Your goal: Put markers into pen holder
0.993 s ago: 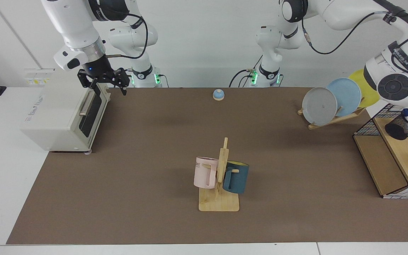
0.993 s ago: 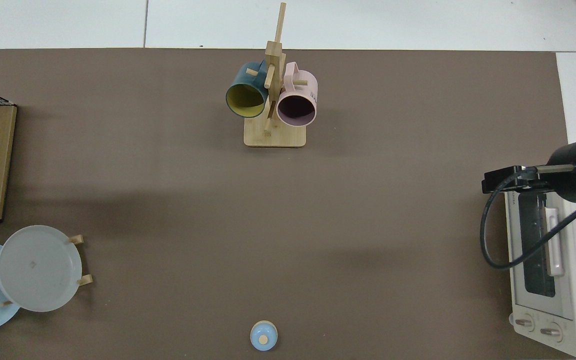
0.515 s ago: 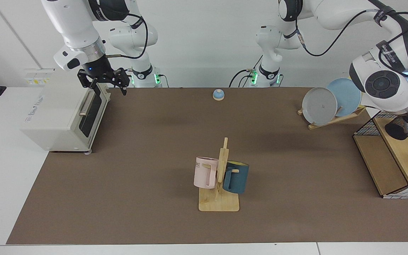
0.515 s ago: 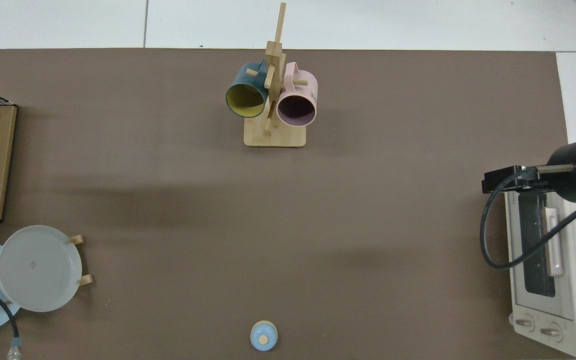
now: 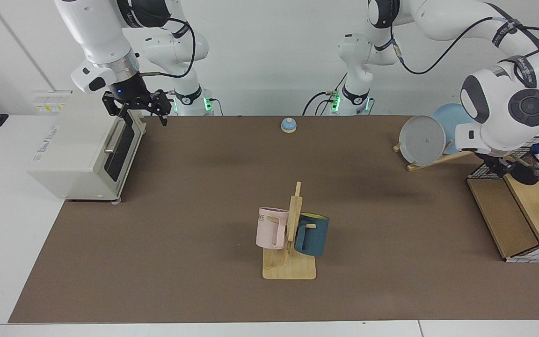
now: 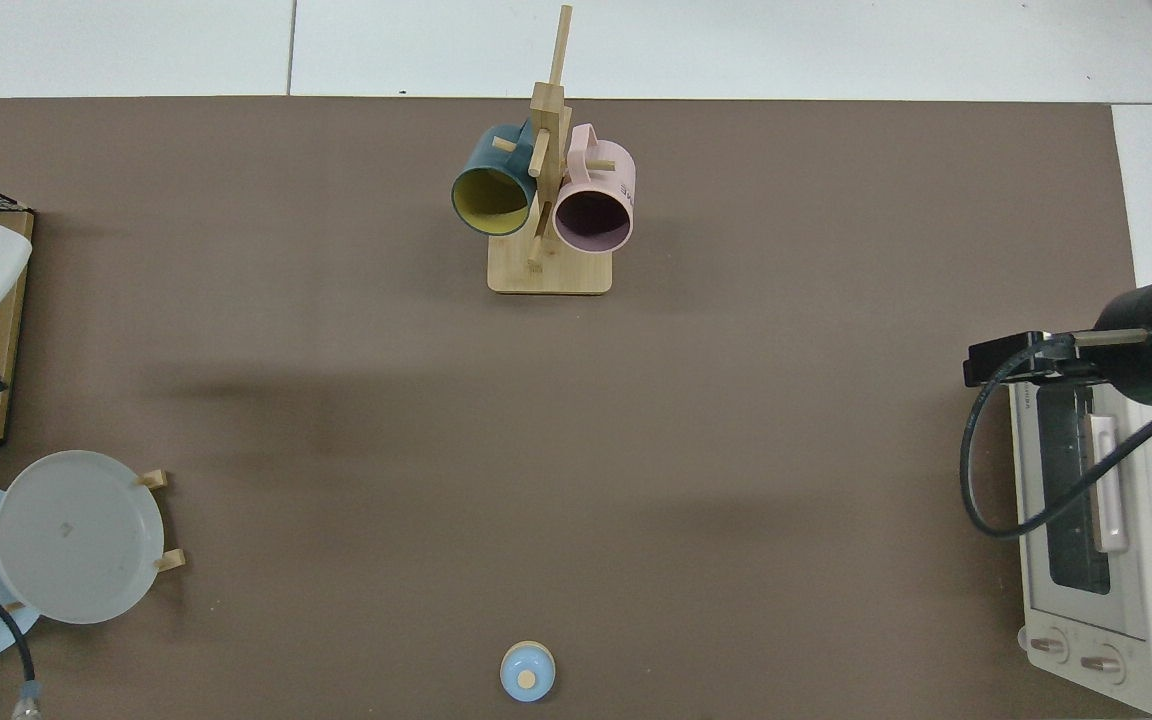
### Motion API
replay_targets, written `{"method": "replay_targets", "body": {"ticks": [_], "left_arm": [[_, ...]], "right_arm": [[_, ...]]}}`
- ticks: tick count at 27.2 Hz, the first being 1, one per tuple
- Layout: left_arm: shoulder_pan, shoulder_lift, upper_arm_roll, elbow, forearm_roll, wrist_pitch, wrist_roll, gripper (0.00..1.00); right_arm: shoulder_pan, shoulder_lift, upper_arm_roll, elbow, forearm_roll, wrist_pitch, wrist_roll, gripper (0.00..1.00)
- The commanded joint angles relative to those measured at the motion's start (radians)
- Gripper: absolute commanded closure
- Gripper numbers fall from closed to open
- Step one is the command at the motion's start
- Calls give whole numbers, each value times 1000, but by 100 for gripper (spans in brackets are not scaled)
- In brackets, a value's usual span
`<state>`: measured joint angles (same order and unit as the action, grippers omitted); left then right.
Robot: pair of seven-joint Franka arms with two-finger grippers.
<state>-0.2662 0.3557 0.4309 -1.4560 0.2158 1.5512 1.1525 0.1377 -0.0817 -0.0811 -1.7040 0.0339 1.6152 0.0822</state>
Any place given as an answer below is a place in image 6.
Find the brown table cloth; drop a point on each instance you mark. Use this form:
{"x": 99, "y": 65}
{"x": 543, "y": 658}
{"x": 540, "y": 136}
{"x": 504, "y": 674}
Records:
{"x": 436, "y": 450}

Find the wooden plate rack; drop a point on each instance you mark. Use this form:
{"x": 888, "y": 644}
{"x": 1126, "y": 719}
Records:
{"x": 174, "y": 560}

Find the pale toaster oven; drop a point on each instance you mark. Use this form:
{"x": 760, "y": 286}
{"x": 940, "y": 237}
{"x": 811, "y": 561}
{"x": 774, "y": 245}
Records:
{"x": 1066, "y": 600}

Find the teal cup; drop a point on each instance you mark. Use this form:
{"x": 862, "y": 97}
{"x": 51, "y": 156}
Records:
{"x": 491, "y": 200}

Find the pink cup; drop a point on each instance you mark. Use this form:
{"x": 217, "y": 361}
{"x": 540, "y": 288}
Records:
{"x": 591, "y": 215}

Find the small blue round bell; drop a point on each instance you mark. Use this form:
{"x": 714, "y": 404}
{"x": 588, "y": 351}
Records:
{"x": 527, "y": 672}

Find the grey plate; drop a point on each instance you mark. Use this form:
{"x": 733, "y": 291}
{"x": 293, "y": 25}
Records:
{"x": 76, "y": 540}

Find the wooden cup stand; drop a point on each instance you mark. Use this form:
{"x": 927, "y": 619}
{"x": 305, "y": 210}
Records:
{"x": 551, "y": 275}

